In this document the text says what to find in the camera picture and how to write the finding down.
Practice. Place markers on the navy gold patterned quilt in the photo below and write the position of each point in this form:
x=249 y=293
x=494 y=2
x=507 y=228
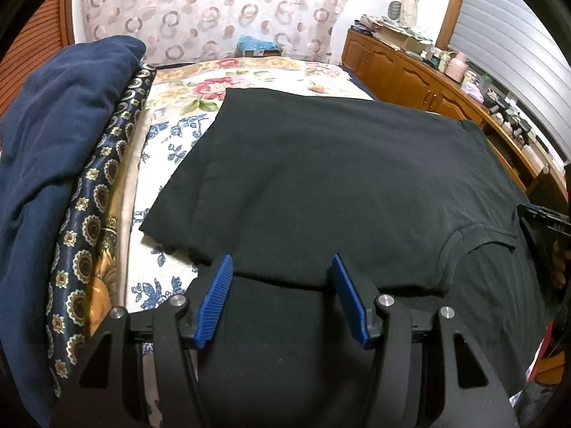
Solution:
x=89 y=232

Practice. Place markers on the pink cloth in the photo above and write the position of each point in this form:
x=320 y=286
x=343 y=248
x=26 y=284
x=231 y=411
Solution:
x=473 y=91

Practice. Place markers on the black desk gadget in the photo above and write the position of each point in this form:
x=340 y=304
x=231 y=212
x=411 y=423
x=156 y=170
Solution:
x=521 y=129
x=500 y=106

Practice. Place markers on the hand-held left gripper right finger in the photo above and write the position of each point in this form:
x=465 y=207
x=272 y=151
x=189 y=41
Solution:
x=350 y=303

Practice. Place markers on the navy blue garment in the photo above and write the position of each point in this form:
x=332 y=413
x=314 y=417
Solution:
x=53 y=142

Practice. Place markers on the grey window blind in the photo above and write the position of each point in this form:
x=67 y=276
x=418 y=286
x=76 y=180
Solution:
x=504 y=31

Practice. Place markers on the blue floral bed sheet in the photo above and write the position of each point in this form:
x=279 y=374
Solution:
x=165 y=151

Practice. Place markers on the wooden louvered wardrobe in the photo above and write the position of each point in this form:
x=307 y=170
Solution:
x=40 y=31

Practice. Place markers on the person's right hand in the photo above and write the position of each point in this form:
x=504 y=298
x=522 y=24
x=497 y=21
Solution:
x=563 y=263

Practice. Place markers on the pink thermos jug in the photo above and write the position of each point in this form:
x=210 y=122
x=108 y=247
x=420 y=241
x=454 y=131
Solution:
x=457 y=67

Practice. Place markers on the wooden sideboard cabinet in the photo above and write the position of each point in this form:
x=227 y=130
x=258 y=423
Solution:
x=401 y=71

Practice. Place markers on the rose floral blanket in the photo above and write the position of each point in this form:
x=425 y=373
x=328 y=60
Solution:
x=214 y=84

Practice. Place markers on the small round desk fan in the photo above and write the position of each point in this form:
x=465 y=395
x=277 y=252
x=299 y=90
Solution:
x=395 y=9

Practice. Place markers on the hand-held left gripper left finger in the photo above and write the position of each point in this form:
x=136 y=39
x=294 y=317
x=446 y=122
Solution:
x=214 y=303

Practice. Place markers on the black printed t-shirt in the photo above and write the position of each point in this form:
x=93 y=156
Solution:
x=334 y=178

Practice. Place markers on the blue plastic bag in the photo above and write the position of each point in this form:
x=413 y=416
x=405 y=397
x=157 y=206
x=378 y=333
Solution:
x=258 y=44

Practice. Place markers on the cardboard box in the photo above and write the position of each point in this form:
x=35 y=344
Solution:
x=401 y=41

